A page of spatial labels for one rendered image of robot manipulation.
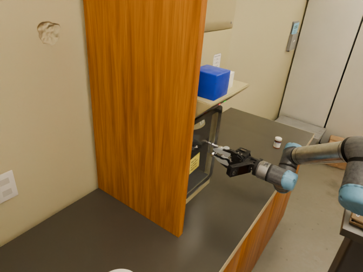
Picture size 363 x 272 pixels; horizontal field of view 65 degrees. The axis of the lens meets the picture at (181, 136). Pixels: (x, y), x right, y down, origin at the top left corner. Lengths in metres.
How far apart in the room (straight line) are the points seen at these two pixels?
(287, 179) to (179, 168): 0.43
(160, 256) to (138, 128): 0.49
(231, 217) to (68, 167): 0.76
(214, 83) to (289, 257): 1.90
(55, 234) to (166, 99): 0.71
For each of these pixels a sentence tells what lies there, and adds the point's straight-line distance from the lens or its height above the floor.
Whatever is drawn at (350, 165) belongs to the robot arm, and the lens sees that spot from 1.01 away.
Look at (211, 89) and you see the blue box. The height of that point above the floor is 1.55.
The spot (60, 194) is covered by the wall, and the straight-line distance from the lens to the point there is 1.39.
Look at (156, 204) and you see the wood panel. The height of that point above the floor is 1.05.
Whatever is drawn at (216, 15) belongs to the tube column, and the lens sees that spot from 1.10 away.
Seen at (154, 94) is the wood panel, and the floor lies 1.52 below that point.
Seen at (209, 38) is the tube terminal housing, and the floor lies 1.69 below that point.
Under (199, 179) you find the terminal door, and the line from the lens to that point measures 1.35.
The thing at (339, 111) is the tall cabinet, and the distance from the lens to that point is 4.10.
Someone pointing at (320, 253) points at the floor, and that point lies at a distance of 2.75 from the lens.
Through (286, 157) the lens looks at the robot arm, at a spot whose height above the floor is 1.23.
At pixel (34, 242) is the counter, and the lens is 1.29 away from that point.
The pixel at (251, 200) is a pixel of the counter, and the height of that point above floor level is 0.94.
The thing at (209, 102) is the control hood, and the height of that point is 1.51.
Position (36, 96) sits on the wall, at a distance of 1.15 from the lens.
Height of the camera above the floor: 1.86
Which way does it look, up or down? 28 degrees down
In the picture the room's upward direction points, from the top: 5 degrees clockwise
